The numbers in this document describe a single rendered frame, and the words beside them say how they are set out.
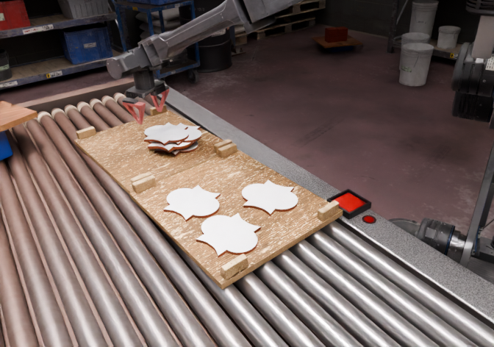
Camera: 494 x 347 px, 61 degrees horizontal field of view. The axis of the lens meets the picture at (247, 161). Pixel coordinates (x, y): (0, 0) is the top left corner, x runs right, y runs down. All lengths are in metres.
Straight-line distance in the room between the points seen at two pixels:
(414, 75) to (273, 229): 3.74
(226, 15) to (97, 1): 4.48
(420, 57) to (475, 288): 3.70
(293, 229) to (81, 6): 4.62
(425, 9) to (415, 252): 4.71
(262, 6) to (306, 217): 0.47
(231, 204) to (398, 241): 0.39
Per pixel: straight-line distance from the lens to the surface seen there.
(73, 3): 5.26
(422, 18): 5.53
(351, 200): 1.05
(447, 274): 0.93
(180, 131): 1.27
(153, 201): 1.07
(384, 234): 0.98
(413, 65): 4.52
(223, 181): 1.10
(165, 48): 1.11
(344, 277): 0.86
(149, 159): 1.25
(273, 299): 0.82
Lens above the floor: 1.53
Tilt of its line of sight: 30 degrees down
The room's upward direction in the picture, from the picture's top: 3 degrees counter-clockwise
